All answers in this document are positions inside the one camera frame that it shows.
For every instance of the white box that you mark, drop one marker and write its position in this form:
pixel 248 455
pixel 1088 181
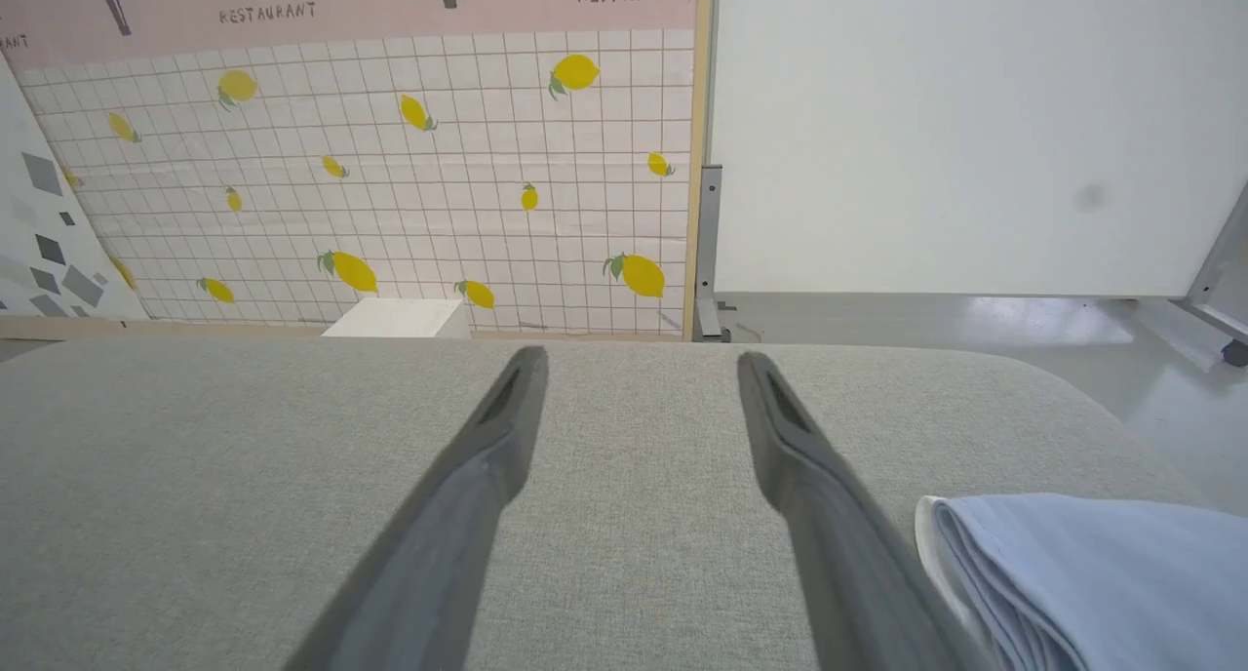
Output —
pixel 395 318

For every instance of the light blue polo shirt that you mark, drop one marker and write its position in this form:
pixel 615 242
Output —
pixel 1102 573

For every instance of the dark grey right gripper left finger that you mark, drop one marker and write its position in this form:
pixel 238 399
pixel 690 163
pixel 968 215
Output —
pixel 458 534

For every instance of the slanted grey metal board leg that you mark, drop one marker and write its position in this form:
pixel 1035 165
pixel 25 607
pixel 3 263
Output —
pixel 1219 281

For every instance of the grey metal stand leg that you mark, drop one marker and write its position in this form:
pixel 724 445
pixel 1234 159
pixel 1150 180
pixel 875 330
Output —
pixel 709 252

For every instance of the lemon print partition screen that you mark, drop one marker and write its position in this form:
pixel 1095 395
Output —
pixel 439 164

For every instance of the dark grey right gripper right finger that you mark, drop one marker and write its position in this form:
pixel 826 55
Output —
pixel 838 554

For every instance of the white board panel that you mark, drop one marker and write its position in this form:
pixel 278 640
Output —
pixel 975 125

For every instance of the grey geometric print panel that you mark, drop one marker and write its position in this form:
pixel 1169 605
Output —
pixel 39 222

